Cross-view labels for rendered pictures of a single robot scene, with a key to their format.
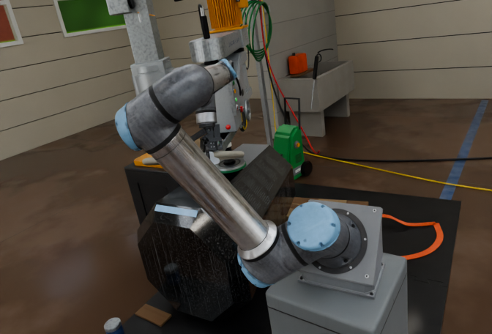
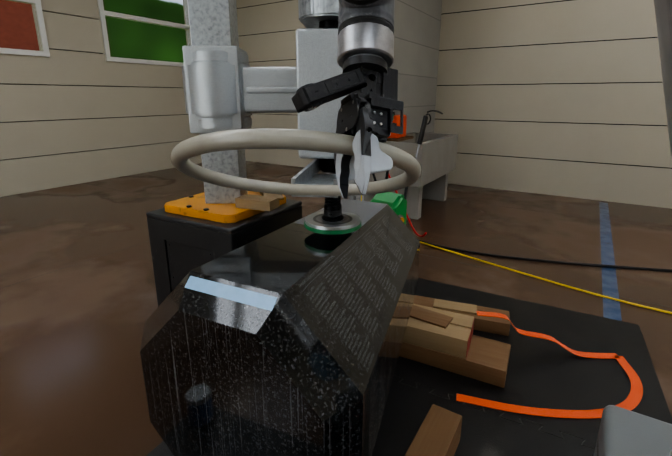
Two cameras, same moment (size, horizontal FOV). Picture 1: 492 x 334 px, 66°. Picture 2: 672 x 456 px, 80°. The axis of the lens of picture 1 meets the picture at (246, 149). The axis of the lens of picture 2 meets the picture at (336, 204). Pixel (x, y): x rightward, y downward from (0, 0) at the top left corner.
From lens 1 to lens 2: 1.09 m
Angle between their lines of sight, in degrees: 7
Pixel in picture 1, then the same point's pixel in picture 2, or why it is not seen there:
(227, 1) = not seen: outside the picture
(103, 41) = (156, 76)
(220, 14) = not seen: outside the picture
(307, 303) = not seen: outside the picture
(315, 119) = (411, 195)
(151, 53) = (221, 32)
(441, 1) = (564, 83)
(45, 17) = (85, 32)
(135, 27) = not seen: outside the picture
